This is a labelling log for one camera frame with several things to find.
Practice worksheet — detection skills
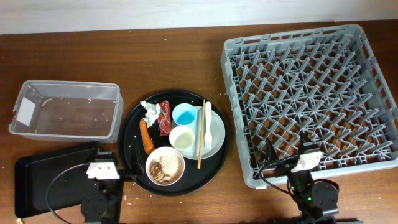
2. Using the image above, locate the light blue plastic cup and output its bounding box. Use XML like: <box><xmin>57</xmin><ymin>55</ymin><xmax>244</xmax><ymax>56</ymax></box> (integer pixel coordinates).
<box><xmin>172</xmin><ymin>103</ymin><xmax>197</xmax><ymax>130</ymax></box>

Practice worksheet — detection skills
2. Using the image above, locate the red snack wrapper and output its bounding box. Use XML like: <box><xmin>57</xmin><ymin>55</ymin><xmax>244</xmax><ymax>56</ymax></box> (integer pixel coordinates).
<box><xmin>157</xmin><ymin>100</ymin><xmax>172</xmax><ymax>136</ymax></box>

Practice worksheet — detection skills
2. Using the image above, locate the round black serving tray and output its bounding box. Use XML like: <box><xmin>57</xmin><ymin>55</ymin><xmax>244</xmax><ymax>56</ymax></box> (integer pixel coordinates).
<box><xmin>118</xmin><ymin>90</ymin><xmax>229</xmax><ymax>196</ymax></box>

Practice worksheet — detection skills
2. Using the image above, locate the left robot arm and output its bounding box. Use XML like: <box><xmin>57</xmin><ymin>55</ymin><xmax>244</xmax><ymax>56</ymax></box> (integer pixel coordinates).
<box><xmin>81</xmin><ymin>151</ymin><xmax>144</xmax><ymax>224</ymax></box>

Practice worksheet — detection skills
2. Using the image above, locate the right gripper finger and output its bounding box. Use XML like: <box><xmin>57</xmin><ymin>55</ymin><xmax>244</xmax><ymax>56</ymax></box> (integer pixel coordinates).
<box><xmin>265</xmin><ymin>138</ymin><xmax>279</xmax><ymax>168</ymax></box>
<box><xmin>299</xmin><ymin>130</ymin><xmax>311</xmax><ymax>146</ymax></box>

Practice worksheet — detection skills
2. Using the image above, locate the cream plastic cup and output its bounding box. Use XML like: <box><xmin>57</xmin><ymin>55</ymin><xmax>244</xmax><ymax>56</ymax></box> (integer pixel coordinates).
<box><xmin>169</xmin><ymin>126</ymin><xmax>195</xmax><ymax>151</ymax></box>

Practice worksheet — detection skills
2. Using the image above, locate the white plastic fork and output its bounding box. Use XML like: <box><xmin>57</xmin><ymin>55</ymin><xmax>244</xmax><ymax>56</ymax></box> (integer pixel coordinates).
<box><xmin>204</xmin><ymin>101</ymin><xmax>212</xmax><ymax>149</ymax></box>

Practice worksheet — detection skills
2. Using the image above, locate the white tissue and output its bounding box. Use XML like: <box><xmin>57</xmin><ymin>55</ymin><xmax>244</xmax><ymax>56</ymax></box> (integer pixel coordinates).
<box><xmin>140</xmin><ymin>101</ymin><xmax>161</xmax><ymax>127</ymax></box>

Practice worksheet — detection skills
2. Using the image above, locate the grey plastic dishwasher rack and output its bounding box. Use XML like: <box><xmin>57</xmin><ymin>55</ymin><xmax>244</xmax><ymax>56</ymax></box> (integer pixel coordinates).
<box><xmin>221</xmin><ymin>24</ymin><xmax>397</xmax><ymax>189</ymax></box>

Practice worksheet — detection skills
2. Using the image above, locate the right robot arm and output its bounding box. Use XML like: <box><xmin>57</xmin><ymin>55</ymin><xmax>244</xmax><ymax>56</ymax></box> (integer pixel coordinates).
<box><xmin>259</xmin><ymin>133</ymin><xmax>340</xmax><ymax>223</ymax></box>

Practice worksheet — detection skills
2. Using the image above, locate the black rectangular tray bin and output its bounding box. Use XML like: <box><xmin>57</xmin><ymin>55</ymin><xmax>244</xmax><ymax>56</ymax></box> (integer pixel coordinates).
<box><xmin>14</xmin><ymin>141</ymin><xmax>102</xmax><ymax>218</ymax></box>

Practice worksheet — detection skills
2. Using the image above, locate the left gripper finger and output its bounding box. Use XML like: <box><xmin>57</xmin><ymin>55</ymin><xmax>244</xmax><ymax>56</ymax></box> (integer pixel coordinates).
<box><xmin>132</xmin><ymin>147</ymin><xmax>144</xmax><ymax>175</ymax></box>
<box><xmin>118</xmin><ymin>170</ymin><xmax>137</xmax><ymax>182</ymax></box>

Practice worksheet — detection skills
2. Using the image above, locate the orange carrot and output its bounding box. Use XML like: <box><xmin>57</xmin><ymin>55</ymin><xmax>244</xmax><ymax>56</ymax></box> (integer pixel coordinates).
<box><xmin>139</xmin><ymin>119</ymin><xmax>155</xmax><ymax>155</ymax></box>

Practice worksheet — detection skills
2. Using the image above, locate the wooden chopstick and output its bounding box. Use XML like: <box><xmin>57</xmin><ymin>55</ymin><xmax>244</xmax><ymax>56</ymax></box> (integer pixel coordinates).
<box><xmin>197</xmin><ymin>99</ymin><xmax>206</xmax><ymax>169</ymax></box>

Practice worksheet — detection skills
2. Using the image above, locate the grey round plate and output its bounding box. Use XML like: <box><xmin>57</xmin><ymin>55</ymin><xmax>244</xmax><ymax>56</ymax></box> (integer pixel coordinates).
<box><xmin>176</xmin><ymin>103</ymin><xmax>226</xmax><ymax>160</ymax></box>

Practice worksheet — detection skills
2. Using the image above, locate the clear plastic bin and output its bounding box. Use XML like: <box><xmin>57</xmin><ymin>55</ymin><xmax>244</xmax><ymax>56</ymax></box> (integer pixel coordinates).
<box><xmin>9</xmin><ymin>80</ymin><xmax>124</xmax><ymax>143</ymax></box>

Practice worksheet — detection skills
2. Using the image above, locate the white bowl with food scraps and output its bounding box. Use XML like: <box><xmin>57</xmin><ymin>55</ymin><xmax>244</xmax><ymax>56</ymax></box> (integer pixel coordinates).
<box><xmin>145</xmin><ymin>146</ymin><xmax>185</xmax><ymax>186</ymax></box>

